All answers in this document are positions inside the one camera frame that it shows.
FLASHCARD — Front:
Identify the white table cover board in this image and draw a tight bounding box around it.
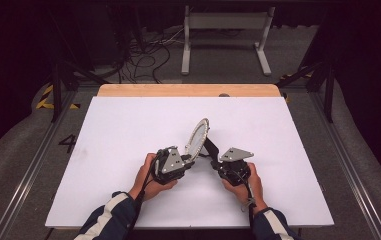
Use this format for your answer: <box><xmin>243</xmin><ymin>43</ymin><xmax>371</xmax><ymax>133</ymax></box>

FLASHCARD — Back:
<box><xmin>45</xmin><ymin>96</ymin><xmax>335</xmax><ymax>229</ymax></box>

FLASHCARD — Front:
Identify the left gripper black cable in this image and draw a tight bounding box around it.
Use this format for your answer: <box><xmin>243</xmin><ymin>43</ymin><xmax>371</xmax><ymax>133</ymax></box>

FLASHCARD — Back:
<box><xmin>124</xmin><ymin>149</ymin><xmax>163</xmax><ymax>240</ymax></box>

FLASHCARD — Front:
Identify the white metal desk frame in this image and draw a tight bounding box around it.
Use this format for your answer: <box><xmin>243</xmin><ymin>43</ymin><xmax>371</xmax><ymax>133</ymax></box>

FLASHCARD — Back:
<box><xmin>181</xmin><ymin>5</ymin><xmax>276</xmax><ymax>77</ymax></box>

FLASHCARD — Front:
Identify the yellow black floor tape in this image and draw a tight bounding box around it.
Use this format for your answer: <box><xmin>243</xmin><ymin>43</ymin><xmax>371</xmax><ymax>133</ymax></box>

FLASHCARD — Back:
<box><xmin>35</xmin><ymin>83</ymin><xmax>81</xmax><ymax>111</ymax></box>
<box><xmin>279</xmin><ymin>68</ymin><xmax>314</xmax><ymax>81</ymax></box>

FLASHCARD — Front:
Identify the tangle of floor cables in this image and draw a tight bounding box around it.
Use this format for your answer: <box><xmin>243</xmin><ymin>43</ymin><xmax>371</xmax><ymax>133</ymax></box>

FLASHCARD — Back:
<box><xmin>117</xmin><ymin>26</ymin><xmax>192</xmax><ymax>84</ymax></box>

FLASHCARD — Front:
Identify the wooden table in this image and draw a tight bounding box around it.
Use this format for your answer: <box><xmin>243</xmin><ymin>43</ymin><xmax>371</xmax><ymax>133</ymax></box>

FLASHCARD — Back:
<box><xmin>97</xmin><ymin>83</ymin><xmax>282</xmax><ymax>98</ymax></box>

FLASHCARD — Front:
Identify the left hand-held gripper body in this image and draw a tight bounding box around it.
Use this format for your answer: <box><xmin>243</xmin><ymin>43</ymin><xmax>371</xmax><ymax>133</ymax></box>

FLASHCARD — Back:
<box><xmin>151</xmin><ymin>145</ymin><xmax>186</xmax><ymax>186</ymax></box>

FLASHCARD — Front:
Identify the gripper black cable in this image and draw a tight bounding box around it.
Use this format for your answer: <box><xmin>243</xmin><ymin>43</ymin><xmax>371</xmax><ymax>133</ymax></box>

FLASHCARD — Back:
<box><xmin>124</xmin><ymin>149</ymin><xmax>163</xmax><ymax>240</ymax></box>
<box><xmin>232</xmin><ymin>169</ymin><xmax>258</xmax><ymax>234</ymax></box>

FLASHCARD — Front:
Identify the person's right hand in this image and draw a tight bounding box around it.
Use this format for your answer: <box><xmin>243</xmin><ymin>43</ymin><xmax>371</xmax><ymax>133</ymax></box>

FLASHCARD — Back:
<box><xmin>221</xmin><ymin>162</ymin><xmax>269</xmax><ymax>214</ymax></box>

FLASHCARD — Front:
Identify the aluminium floor rail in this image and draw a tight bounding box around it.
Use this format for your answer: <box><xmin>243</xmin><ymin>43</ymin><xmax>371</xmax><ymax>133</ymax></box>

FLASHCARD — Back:
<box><xmin>0</xmin><ymin>89</ymin><xmax>79</xmax><ymax>240</ymax></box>
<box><xmin>307</xmin><ymin>89</ymin><xmax>381</xmax><ymax>240</ymax></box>

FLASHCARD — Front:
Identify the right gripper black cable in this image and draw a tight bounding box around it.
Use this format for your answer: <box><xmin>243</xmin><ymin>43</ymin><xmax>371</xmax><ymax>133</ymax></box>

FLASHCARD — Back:
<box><xmin>232</xmin><ymin>169</ymin><xmax>258</xmax><ymax>234</ymax></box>

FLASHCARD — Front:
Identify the person's left hand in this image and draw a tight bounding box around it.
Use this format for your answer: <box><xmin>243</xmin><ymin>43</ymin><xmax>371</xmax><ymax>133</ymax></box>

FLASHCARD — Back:
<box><xmin>129</xmin><ymin>153</ymin><xmax>179</xmax><ymax>202</ymax></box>

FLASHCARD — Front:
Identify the round silver-rimmed folding mirror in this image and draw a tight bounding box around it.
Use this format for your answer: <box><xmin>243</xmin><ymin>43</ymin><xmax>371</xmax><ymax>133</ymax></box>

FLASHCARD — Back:
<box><xmin>184</xmin><ymin>117</ymin><xmax>221</xmax><ymax>162</ymax></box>

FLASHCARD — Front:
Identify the black metal stand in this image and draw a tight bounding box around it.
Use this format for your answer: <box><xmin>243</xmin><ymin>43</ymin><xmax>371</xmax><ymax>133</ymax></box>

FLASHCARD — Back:
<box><xmin>49</xmin><ymin>49</ymin><xmax>112</xmax><ymax>123</ymax></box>
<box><xmin>276</xmin><ymin>56</ymin><xmax>337</xmax><ymax>123</ymax></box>

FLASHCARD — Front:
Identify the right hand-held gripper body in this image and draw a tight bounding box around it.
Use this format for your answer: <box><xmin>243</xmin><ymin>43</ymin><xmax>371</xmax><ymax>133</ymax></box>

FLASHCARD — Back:
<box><xmin>217</xmin><ymin>147</ymin><xmax>255</xmax><ymax>187</ymax></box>

